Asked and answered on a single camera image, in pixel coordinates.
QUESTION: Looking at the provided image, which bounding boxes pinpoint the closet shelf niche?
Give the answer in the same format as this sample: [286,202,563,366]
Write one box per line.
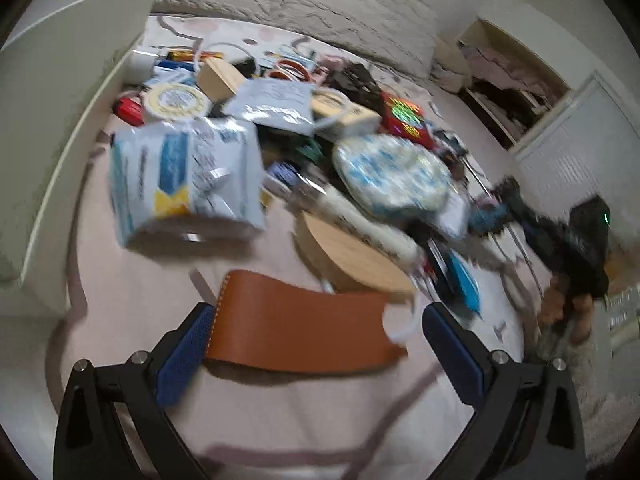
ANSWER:
[455,15,573,151]

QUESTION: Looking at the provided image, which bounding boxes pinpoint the blue white box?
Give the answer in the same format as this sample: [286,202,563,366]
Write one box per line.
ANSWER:
[150,60,198,86]

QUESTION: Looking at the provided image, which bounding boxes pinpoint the person's right hand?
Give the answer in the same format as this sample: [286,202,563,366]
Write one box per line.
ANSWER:
[539,275,598,347]

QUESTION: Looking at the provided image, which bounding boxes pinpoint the green plastic item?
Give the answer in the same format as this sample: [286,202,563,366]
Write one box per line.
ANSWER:
[295,140,326,163]

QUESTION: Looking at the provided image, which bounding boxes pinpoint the white net scrubber ball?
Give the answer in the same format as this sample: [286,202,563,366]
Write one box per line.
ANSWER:
[320,185,426,271]

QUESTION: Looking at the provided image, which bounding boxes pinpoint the brown hair claw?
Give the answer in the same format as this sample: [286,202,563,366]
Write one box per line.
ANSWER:
[327,62,388,111]

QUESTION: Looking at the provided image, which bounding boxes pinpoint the pale blue sachet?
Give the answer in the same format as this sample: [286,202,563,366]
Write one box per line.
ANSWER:
[222,80,318,136]

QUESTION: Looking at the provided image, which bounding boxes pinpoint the curved wooden piece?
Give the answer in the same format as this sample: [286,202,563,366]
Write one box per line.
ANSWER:
[295,210,416,296]

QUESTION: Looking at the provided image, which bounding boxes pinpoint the beige plush cushion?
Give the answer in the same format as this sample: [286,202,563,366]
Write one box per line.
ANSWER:
[432,35,476,93]

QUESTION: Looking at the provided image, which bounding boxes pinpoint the white plastic tube ring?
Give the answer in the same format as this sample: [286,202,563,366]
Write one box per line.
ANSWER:
[320,280,423,346]

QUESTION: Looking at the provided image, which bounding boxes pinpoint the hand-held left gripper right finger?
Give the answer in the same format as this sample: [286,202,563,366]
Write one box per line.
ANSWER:
[422,302,586,480]

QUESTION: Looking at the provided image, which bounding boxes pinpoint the red cigarette box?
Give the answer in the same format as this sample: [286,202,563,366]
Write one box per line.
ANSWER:
[380,92,436,148]

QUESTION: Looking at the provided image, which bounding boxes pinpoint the brown leather piece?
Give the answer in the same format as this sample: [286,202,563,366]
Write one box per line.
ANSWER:
[202,270,408,376]

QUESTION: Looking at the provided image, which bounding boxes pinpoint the white card packet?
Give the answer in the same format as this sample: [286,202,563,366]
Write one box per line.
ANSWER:
[435,190,473,241]

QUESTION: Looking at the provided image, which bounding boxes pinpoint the small white bottle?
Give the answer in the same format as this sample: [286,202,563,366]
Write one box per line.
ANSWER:
[131,47,161,73]

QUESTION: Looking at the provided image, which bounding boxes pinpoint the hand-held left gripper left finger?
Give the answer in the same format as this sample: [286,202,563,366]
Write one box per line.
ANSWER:
[52,302,218,480]

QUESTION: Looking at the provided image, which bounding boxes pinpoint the white louvre door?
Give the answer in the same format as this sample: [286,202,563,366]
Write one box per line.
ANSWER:
[510,71,640,241]

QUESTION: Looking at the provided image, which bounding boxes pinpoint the cream soap box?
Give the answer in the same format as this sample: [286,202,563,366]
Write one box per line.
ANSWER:
[310,87,383,141]

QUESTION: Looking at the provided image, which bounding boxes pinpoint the orange handled scissors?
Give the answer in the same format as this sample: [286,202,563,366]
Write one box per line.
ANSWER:
[267,57,326,86]

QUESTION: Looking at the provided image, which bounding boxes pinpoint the floral embroidered pouch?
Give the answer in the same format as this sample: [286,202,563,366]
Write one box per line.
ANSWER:
[332,134,453,221]

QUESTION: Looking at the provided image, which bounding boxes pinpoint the blue wet wipe pack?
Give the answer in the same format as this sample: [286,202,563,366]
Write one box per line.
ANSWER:
[445,252,483,318]

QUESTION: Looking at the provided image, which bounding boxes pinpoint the cream round tape measure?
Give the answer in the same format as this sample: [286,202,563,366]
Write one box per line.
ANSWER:
[141,82,211,121]

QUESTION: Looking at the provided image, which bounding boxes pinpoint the large blue white pouch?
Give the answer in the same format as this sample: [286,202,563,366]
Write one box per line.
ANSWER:
[109,116,267,251]

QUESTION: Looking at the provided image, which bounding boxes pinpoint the dark blue crochet item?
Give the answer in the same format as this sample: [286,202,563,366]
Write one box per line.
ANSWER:
[467,175,531,236]

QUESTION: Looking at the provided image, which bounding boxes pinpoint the wooden block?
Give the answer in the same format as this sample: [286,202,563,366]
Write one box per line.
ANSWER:
[196,57,247,101]

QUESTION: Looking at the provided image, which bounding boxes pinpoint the white cardboard box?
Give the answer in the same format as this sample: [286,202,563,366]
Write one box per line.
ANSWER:
[0,0,166,318]

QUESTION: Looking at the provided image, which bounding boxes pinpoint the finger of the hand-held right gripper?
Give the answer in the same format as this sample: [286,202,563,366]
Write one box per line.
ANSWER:
[505,195,581,281]

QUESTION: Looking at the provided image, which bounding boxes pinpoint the pink clothes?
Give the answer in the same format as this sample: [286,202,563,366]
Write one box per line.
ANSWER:
[470,45,546,91]

